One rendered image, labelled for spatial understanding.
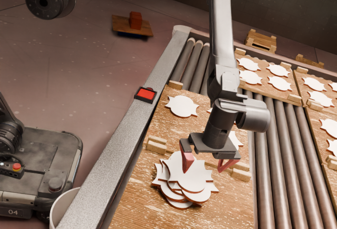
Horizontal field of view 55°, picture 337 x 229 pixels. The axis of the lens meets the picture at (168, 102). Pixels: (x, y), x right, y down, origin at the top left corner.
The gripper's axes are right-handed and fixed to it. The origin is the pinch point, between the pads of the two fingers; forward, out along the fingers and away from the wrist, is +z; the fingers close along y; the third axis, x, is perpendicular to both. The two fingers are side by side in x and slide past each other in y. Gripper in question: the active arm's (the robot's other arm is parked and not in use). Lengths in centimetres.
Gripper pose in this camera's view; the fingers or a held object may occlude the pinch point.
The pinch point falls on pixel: (202, 169)
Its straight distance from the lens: 82.8
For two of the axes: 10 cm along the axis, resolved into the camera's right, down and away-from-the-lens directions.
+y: 9.5, 0.6, 3.2
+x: -2.3, -5.5, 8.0
